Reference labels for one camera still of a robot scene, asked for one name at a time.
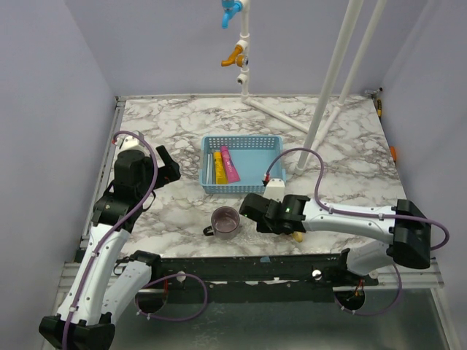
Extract yellow mug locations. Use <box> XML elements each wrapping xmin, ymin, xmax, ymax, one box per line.
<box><xmin>291</xmin><ymin>231</ymin><xmax>304</xmax><ymax>243</ymax></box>

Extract purple translucent cup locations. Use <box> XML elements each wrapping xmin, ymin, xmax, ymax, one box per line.
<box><xmin>203</xmin><ymin>206</ymin><xmax>241</xmax><ymax>240</ymax></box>

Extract yellow toothpaste tube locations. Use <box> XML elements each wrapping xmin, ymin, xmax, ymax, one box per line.
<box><xmin>213</xmin><ymin>151</ymin><xmax>228</xmax><ymax>184</ymax></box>

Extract pink toothpaste tube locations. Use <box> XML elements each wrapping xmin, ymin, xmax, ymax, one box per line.
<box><xmin>220</xmin><ymin>146</ymin><xmax>240</xmax><ymax>183</ymax></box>

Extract blue plastic basket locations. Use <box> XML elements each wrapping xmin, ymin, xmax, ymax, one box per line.
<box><xmin>198</xmin><ymin>135</ymin><xmax>286</xmax><ymax>195</ymax></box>

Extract clear textured round tray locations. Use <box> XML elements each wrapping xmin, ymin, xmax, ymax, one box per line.
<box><xmin>238</xmin><ymin>223</ymin><xmax>293</xmax><ymax>245</ymax></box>

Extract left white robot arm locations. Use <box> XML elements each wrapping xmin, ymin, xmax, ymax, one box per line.
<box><xmin>39</xmin><ymin>145</ymin><xmax>180</xmax><ymax>349</ymax></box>

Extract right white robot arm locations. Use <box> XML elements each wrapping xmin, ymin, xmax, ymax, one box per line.
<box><xmin>239</xmin><ymin>193</ymin><xmax>431</xmax><ymax>286</ymax></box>

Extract grey toothbrush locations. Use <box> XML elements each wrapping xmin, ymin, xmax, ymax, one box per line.
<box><xmin>206</xmin><ymin>152</ymin><xmax>212</xmax><ymax>184</ymax></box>

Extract orange tap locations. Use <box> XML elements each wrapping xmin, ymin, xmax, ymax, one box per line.
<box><xmin>220</xmin><ymin>45</ymin><xmax>249</xmax><ymax>68</ymax></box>

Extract yellow tool in corner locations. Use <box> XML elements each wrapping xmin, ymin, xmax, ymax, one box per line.
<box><xmin>376</xmin><ymin>87</ymin><xmax>383</xmax><ymax>119</ymax></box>

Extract blue tap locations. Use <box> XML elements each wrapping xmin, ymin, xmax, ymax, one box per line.
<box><xmin>221</xmin><ymin>0</ymin><xmax>243</xmax><ymax>29</ymax></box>

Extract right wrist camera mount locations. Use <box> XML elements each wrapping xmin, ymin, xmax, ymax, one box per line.
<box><xmin>263</xmin><ymin>178</ymin><xmax>285</xmax><ymax>202</ymax></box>

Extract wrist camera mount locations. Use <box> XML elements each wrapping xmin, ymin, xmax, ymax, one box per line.
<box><xmin>263</xmin><ymin>178</ymin><xmax>285</xmax><ymax>202</ymax></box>
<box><xmin>112</xmin><ymin>132</ymin><xmax>147</xmax><ymax>153</ymax></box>

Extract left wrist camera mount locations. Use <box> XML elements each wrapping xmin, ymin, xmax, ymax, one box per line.
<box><xmin>112</xmin><ymin>132</ymin><xmax>147</xmax><ymax>153</ymax></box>

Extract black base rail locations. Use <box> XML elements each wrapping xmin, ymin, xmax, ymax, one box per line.
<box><xmin>120</xmin><ymin>251</ymin><xmax>380</xmax><ymax>303</ymax></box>

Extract white pvc pipe frame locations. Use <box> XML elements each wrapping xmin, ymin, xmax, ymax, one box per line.
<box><xmin>235</xmin><ymin>0</ymin><xmax>388</xmax><ymax>176</ymax></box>

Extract orange clamp on wall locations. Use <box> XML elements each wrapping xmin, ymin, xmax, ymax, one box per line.
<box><xmin>390</xmin><ymin>146</ymin><xmax>397</xmax><ymax>163</ymax></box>

